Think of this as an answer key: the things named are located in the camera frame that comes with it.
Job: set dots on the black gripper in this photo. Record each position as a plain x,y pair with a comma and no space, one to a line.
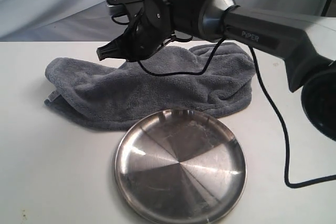
156,22

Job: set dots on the grey fluffy towel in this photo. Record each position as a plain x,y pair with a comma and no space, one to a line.
216,81

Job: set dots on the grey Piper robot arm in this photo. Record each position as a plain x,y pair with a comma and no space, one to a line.
306,44

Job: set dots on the round stainless steel plate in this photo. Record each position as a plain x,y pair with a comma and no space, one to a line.
180,166

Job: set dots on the wrist camera with black bracket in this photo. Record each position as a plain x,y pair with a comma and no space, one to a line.
118,8

